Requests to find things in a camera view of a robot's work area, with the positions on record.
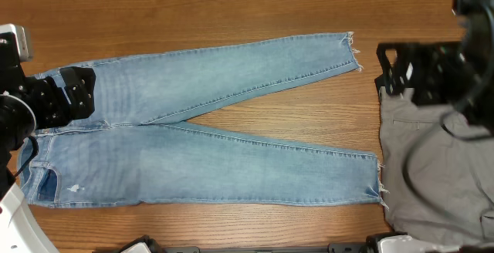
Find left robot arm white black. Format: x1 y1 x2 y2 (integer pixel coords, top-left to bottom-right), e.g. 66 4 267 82
1 24 96 252

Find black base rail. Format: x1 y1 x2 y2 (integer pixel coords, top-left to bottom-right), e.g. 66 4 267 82
112 235 374 253

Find black folded garment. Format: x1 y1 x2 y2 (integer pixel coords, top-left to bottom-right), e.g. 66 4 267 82
374 74 386 92

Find light blue denim jeans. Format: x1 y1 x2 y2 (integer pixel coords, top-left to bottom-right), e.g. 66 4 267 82
18 32 381 208

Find grey folded trousers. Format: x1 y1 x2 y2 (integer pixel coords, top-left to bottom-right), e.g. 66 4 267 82
379 89 493 245

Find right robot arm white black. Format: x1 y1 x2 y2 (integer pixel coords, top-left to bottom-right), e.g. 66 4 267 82
365 0 493 252

